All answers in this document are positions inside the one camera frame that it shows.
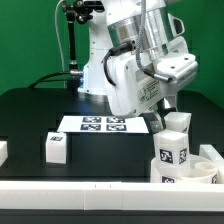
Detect white front barrier wall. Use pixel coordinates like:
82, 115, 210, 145
0, 181, 224, 212

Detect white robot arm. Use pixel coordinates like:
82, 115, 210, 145
79, 0, 198, 132

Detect black camera on mount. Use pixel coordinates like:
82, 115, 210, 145
83, 0, 103, 8

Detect white marker sheet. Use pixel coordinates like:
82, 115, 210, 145
58, 116, 148, 133

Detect grey cable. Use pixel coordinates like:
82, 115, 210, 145
54, 0, 68, 89

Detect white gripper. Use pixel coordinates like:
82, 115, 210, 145
105, 36, 198, 133

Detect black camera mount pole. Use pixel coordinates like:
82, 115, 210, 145
62, 0, 92, 90

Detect white round stool seat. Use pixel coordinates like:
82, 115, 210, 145
150, 155, 218, 184

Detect black cables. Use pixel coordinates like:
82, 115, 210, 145
27, 68, 85, 90

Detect white right barrier wall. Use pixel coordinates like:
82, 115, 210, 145
199, 144, 224, 184

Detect white left barrier wall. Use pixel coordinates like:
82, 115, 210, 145
0, 141, 8, 167

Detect white barrier wall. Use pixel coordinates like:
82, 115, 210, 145
199, 144, 224, 184
0, 181, 224, 212
0, 141, 8, 167

